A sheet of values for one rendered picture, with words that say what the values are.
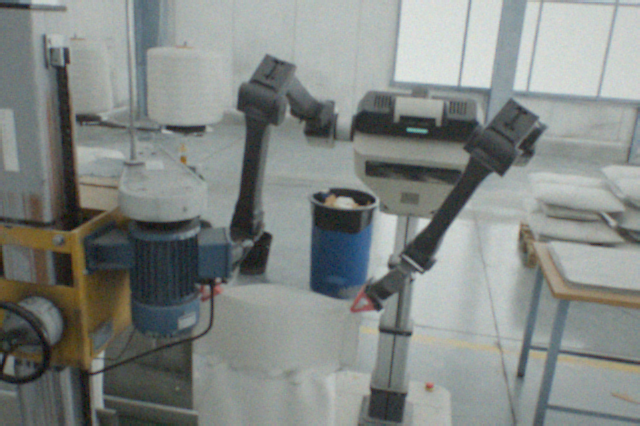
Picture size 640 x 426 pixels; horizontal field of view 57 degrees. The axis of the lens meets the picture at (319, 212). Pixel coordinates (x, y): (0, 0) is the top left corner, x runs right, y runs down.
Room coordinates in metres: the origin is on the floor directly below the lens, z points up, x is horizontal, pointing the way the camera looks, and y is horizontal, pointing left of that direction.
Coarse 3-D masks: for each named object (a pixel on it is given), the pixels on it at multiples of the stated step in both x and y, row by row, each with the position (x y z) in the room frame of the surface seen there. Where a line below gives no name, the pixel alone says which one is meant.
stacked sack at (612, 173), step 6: (606, 168) 4.90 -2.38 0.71; (612, 168) 4.84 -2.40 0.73; (618, 168) 4.83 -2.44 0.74; (624, 168) 4.82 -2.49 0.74; (630, 168) 4.81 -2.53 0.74; (636, 168) 4.81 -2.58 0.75; (606, 174) 4.77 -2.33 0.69; (612, 174) 4.70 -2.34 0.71; (618, 174) 4.68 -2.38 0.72; (624, 174) 4.66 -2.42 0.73; (630, 174) 4.64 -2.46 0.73; (636, 174) 4.64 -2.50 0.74; (612, 180) 4.61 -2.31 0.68
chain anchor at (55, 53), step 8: (48, 40) 1.13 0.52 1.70; (56, 40) 1.16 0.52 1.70; (48, 48) 1.13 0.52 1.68; (56, 48) 1.13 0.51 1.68; (64, 48) 1.16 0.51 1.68; (48, 56) 1.13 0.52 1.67; (56, 56) 1.13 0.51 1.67; (64, 56) 1.16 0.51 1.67; (48, 64) 1.13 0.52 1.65; (56, 64) 1.13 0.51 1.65
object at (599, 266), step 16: (560, 256) 2.58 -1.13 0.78; (576, 256) 2.59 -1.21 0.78; (592, 256) 2.61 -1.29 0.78; (608, 256) 2.62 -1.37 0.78; (624, 256) 2.64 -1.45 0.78; (576, 272) 2.40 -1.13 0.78; (592, 272) 2.41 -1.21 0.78; (608, 272) 2.42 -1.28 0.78; (624, 272) 2.43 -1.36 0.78; (624, 288) 2.26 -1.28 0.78
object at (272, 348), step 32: (224, 288) 1.50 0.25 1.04; (256, 288) 1.54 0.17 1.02; (288, 288) 1.54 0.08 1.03; (224, 320) 1.46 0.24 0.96; (256, 320) 1.41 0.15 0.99; (288, 320) 1.41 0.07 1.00; (320, 320) 1.45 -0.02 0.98; (352, 320) 1.46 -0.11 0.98; (224, 352) 1.46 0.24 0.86; (256, 352) 1.41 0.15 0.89; (288, 352) 1.41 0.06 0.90; (320, 352) 1.45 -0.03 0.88; (352, 352) 1.46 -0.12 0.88; (224, 384) 1.43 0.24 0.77; (256, 384) 1.42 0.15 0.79; (288, 384) 1.41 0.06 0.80; (320, 384) 1.42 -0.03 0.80; (224, 416) 1.42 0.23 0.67; (256, 416) 1.41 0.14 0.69; (288, 416) 1.40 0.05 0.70; (320, 416) 1.41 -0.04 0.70
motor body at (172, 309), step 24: (144, 240) 1.13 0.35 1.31; (168, 240) 1.12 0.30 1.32; (192, 240) 1.16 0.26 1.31; (144, 264) 1.13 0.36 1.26; (168, 264) 1.12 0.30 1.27; (192, 264) 1.16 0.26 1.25; (144, 288) 1.13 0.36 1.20; (168, 288) 1.12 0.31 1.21; (192, 288) 1.16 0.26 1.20; (144, 312) 1.12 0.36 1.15; (168, 312) 1.12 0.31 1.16; (192, 312) 1.16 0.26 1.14; (168, 336) 1.13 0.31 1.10
